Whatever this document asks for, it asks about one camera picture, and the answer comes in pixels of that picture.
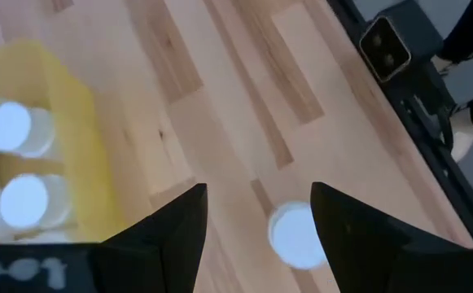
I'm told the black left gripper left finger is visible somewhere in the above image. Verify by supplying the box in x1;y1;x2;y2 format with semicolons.
96;182;209;293

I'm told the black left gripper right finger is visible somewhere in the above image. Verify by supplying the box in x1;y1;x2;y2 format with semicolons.
309;181;465;293

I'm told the yellow plastic basket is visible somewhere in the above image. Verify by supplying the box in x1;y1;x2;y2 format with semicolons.
0;38;129;245

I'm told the black table-level camera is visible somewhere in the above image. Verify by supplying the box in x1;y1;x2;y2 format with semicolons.
357;0;445;85

